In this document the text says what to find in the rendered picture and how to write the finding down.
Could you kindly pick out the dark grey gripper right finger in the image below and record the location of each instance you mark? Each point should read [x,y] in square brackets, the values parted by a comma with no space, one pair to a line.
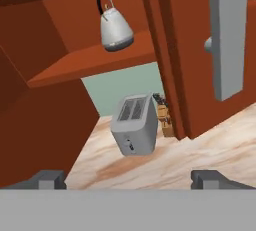
[207,177]

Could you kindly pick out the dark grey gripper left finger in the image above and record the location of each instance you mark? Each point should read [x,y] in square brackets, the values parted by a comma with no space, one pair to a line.
[50,177]

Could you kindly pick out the brown wooden cabinet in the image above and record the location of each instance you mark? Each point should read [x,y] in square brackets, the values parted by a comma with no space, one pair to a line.
[50,75]

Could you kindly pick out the brown cabinet door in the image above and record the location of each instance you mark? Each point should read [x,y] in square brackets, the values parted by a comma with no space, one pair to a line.
[186,55]

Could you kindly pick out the grey toaster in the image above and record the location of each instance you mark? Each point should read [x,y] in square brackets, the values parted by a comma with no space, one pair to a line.
[135,125]

